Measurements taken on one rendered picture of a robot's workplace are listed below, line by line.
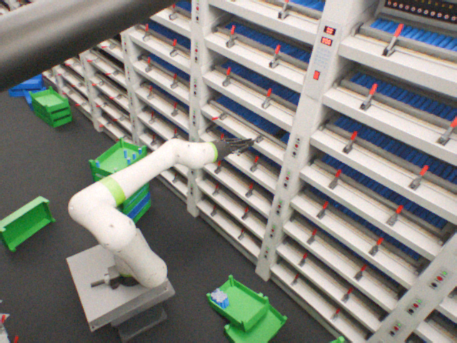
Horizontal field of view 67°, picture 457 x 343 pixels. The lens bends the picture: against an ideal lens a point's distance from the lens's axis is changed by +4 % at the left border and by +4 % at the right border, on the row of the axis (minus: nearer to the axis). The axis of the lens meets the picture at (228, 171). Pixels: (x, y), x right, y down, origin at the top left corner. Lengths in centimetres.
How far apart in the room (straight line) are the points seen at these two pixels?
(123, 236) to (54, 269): 126
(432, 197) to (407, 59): 48
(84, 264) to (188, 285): 65
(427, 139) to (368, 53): 34
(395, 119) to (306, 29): 46
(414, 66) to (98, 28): 112
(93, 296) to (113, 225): 67
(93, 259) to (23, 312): 54
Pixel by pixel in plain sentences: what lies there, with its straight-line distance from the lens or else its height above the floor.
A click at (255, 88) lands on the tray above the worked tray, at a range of 168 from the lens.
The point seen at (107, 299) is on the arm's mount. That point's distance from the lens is 176.
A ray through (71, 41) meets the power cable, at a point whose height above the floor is 181.
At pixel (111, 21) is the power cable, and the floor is 182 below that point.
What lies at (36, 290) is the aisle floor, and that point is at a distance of 234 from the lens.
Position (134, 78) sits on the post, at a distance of 250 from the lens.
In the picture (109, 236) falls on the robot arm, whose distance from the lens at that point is 117.
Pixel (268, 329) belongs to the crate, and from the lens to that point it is 211.
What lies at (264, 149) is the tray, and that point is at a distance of 167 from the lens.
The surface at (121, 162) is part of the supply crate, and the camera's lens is 225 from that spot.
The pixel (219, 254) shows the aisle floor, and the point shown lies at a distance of 233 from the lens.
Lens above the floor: 187
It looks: 40 degrees down
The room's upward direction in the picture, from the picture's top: 7 degrees clockwise
